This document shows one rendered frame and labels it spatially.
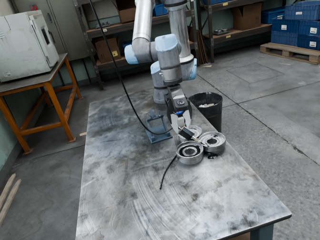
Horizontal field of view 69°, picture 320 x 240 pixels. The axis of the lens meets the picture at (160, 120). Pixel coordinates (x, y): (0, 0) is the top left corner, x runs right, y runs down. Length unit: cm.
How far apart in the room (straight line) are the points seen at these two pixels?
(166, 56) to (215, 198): 48
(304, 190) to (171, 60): 146
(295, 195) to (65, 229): 165
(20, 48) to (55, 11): 174
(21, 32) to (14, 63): 34
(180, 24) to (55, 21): 353
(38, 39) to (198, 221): 258
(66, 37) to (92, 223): 401
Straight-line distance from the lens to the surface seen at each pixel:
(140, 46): 95
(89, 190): 93
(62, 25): 457
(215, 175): 85
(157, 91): 138
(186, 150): 93
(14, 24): 294
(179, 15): 124
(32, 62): 297
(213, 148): 91
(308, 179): 207
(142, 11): 111
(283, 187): 197
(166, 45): 82
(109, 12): 476
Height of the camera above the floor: 138
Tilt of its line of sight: 29 degrees down
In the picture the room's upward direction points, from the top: 11 degrees counter-clockwise
